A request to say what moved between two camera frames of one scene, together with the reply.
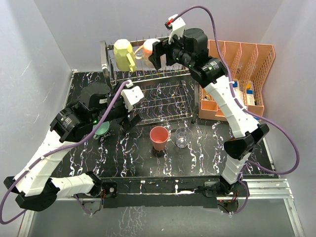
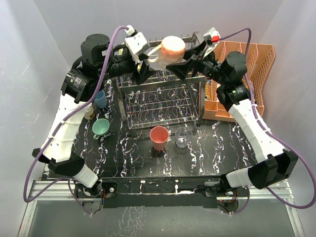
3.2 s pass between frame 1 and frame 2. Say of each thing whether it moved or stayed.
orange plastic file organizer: stayed
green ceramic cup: stayed
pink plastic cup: stayed
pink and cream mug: moved
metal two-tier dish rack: stayed
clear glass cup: stayed
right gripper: moved
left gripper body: moved
